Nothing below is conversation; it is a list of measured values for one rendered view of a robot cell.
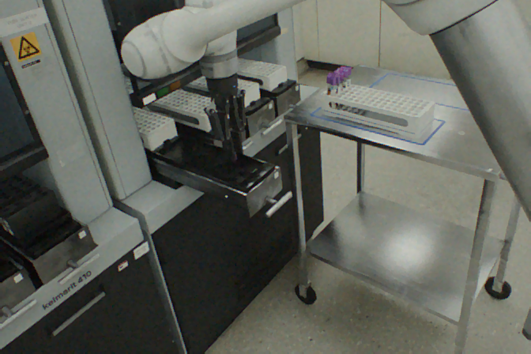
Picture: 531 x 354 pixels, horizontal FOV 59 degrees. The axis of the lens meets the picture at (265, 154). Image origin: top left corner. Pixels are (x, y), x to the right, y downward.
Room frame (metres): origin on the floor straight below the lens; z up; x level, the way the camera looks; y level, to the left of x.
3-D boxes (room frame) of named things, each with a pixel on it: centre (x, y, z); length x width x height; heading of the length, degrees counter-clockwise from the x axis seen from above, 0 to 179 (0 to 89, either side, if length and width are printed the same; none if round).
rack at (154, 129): (1.25, 0.39, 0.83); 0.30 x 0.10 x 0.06; 49
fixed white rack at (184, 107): (1.32, 0.24, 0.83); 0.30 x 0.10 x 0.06; 49
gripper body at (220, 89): (1.05, 0.08, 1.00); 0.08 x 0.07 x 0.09; 139
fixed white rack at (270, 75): (1.55, 0.04, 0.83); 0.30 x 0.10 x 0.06; 49
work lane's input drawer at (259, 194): (1.14, 0.25, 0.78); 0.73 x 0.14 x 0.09; 49
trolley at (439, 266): (1.19, -0.44, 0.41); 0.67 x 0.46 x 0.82; 47
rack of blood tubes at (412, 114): (1.14, -0.32, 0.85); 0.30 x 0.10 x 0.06; 47
